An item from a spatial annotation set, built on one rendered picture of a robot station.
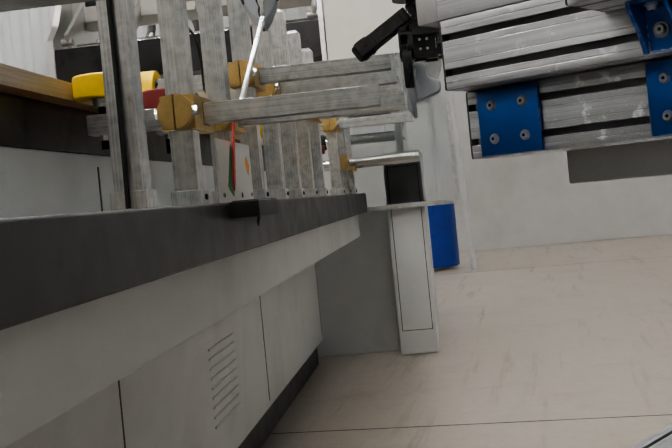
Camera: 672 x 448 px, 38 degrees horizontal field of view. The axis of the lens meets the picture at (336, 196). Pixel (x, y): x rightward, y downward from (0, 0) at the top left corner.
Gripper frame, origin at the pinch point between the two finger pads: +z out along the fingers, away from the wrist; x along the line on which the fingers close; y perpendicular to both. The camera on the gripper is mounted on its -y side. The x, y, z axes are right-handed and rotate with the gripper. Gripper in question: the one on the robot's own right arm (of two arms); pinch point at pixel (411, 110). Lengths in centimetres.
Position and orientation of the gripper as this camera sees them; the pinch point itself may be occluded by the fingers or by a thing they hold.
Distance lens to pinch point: 167.7
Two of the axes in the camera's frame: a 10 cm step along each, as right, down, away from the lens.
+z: 1.0, 10.0, 0.0
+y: 9.9, -1.0, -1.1
